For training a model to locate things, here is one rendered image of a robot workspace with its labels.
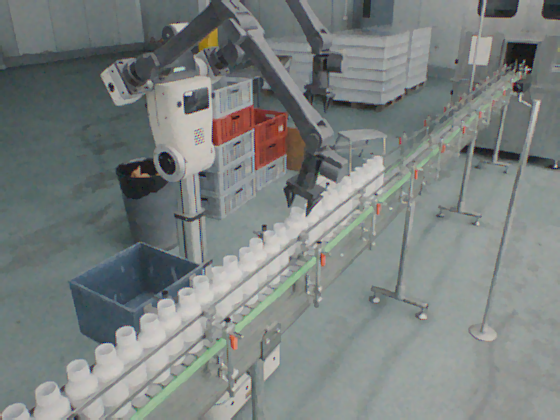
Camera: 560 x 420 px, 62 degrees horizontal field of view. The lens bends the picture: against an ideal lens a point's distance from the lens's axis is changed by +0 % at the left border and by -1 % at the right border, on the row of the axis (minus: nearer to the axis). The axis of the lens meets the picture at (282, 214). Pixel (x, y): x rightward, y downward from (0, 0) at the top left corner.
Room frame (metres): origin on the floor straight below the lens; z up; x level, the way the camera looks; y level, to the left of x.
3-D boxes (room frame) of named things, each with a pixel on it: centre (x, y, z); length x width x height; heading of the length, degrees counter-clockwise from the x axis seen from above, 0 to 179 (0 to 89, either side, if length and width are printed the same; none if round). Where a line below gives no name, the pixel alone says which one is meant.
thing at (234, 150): (4.02, 0.57, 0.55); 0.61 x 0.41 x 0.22; 155
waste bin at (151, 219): (3.27, 0.99, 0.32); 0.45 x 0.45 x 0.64
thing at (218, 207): (4.02, 0.57, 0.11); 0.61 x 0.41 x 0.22; 153
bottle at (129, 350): (0.78, 0.33, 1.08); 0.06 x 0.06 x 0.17
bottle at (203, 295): (0.98, 0.20, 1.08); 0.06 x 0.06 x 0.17
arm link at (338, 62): (1.77, -0.17, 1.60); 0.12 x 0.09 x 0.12; 58
